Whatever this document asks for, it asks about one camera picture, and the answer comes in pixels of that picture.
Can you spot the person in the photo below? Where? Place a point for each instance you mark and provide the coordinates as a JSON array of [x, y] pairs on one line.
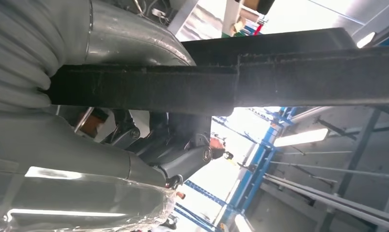
[[217, 148]]

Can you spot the bright ceiling light panel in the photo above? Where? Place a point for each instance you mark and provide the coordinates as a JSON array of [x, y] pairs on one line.
[[244, 224], [300, 137]]

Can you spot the brown cardboard box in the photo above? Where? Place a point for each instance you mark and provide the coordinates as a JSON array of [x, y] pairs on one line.
[[250, 4]]

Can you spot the black rounded object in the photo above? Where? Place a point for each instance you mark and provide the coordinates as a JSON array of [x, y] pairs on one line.
[[265, 5]]

